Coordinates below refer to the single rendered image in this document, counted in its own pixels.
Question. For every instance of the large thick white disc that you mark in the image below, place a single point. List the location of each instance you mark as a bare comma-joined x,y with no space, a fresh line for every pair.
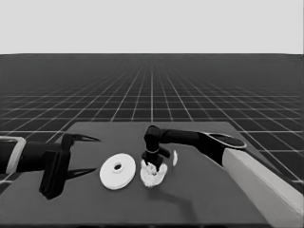
110,177

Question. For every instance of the white round carrier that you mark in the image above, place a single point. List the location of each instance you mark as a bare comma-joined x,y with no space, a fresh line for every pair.
159,179

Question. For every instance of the small thin white T-piece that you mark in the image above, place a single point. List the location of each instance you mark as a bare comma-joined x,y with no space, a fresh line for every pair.
175,158

